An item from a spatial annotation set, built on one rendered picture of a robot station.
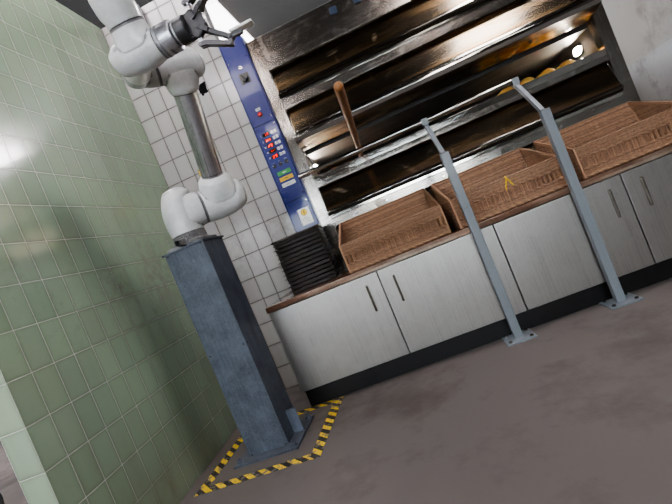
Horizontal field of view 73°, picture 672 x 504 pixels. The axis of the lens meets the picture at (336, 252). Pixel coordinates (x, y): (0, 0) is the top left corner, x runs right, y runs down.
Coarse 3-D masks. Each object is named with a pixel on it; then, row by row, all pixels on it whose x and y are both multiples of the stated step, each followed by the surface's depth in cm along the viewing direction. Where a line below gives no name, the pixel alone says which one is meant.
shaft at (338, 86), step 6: (336, 84) 134; (342, 84) 134; (336, 90) 135; (342, 90) 136; (342, 96) 141; (342, 102) 148; (342, 108) 157; (348, 108) 159; (348, 114) 166; (348, 120) 176; (348, 126) 189; (354, 126) 192; (354, 132) 202; (354, 138) 216; (360, 144) 242; (360, 156) 281
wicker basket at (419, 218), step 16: (416, 192) 273; (400, 208) 273; (416, 208) 271; (432, 208) 227; (352, 224) 277; (368, 224) 275; (384, 224) 273; (400, 224) 230; (416, 224) 229; (432, 224) 228; (352, 240) 233; (368, 240) 232; (384, 240) 231; (400, 240) 230; (416, 240) 257; (352, 256) 234; (368, 256) 233; (384, 256) 232; (352, 272) 234
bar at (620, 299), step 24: (480, 96) 231; (528, 96) 219; (432, 120) 236; (552, 120) 207; (552, 144) 209; (312, 168) 246; (456, 192) 215; (576, 192) 208; (480, 240) 215; (600, 240) 208; (600, 264) 211; (504, 312) 217; (504, 336) 224; (528, 336) 213
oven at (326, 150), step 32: (512, 0) 260; (448, 32) 266; (576, 32) 265; (608, 32) 255; (256, 64) 283; (352, 64) 282; (384, 64) 275; (512, 64) 278; (544, 64) 320; (608, 64) 259; (288, 96) 281; (448, 96) 294; (288, 128) 283; (384, 128) 311; (416, 128) 363; (448, 128) 270; (544, 128) 263; (320, 160) 330; (480, 160) 269; (384, 192) 286
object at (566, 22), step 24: (600, 0) 241; (552, 24) 245; (576, 24) 257; (504, 48) 251; (528, 48) 264; (456, 72) 258; (408, 96) 265; (336, 120) 264; (360, 120) 273; (312, 144) 281
